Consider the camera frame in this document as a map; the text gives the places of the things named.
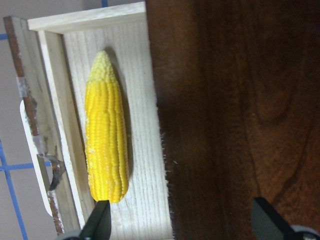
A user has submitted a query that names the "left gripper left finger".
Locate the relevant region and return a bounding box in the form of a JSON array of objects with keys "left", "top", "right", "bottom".
[{"left": 79, "top": 200, "right": 112, "bottom": 240}]

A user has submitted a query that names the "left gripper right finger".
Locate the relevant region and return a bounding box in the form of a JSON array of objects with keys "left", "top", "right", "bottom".
[{"left": 251, "top": 197, "right": 304, "bottom": 240}]

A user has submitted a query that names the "yellow toy corn cob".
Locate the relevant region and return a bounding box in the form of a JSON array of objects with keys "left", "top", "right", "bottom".
[{"left": 84, "top": 50, "right": 129, "bottom": 203}]

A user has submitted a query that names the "dark wooden drawer box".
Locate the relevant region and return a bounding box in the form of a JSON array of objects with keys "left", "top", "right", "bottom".
[{"left": 146, "top": 0, "right": 320, "bottom": 240}]

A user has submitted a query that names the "light wood drawer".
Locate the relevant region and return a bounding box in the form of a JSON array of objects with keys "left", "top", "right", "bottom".
[{"left": 4, "top": 2, "right": 173, "bottom": 240}]

